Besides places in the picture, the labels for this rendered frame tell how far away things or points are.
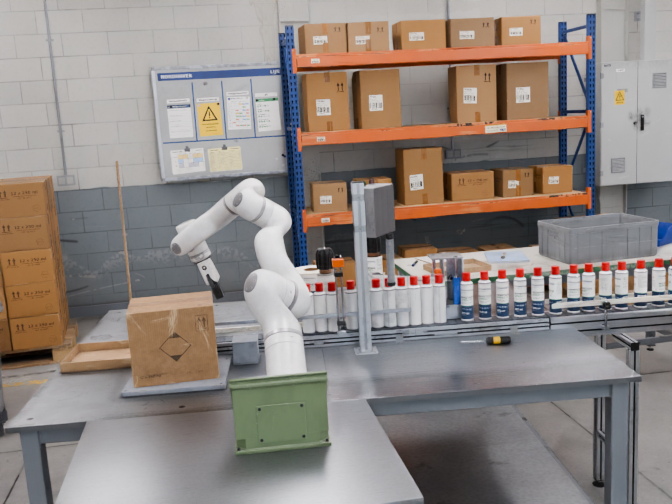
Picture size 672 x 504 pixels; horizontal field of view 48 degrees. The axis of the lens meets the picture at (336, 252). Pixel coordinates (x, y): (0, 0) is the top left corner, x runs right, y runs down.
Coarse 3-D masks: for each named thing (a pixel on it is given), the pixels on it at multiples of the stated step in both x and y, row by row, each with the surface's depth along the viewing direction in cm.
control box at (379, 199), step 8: (376, 184) 297; (384, 184) 295; (392, 184) 297; (368, 192) 285; (376, 192) 286; (384, 192) 292; (392, 192) 297; (368, 200) 286; (376, 200) 286; (384, 200) 292; (392, 200) 298; (368, 208) 286; (376, 208) 286; (384, 208) 292; (392, 208) 298; (368, 216) 287; (376, 216) 287; (384, 216) 292; (392, 216) 298; (368, 224) 288; (376, 224) 287; (384, 224) 293; (392, 224) 299; (368, 232) 288; (376, 232) 287; (384, 232) 293
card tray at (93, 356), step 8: (80, 344) 318; (88, 344) 318; (96, 344) 318; (104, 344) 318; (112, 344) 319; (120, 344) 319; (128, 344) 319; (72, 352) 309; (80, 352) 317; (88, 352) 317; (96, 352) 316; (104, 352) 315; (112, 352) 315; (120, 352) 314; (128, 352) 313; (64, 360) 298; (72, 360) 307; (80, 360) 306; (88, 360) 306; (96, 360) 293; (104, 360) 293; (112, 360) 294; (120, 360) 294; (128, 360) 294; (64, 368) 293; (72, 368) 293; (80, 368) 293; (88, 368) 293; (96, 368) 294; (104, 368) 294; (112, 368) 294; (120, 368) 294
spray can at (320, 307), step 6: (318, 282) 308; (318, 288) 307; (318, 294) 306; (324, 294) 307; (318, 300) 307; (324, 300) 307; (318, 306) 307; (324, 306) 308; (318, 312) 308; (324, 312) 308; (318, 318) 308; (324, 318) 308; (318, 324) 309; (324, 324) 309; (318, 330) 309; (324, 330) 309
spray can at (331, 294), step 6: (330, 282) 307; (330, 288) 306; (330, 294) 306; (330, 300) 306; (330, 306) 307; (330, 312) 307; (336, 312) 307; (330, 318) 308; (336, 318) 308; (330, 324) 308; (336, 324) 308; (330, 330) 309; (336, 330) 308
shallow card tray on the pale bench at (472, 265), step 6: (426, 264) 457; (438, 264) 460; (444, 264) 461; (468, 264) 464; (474, 264) 462; (480, 264) 457; (486, 264) 449; (426, 270) 453; (468, 270) 440; (474, 270) 441; (480, 270) 442; (486, 270) 443
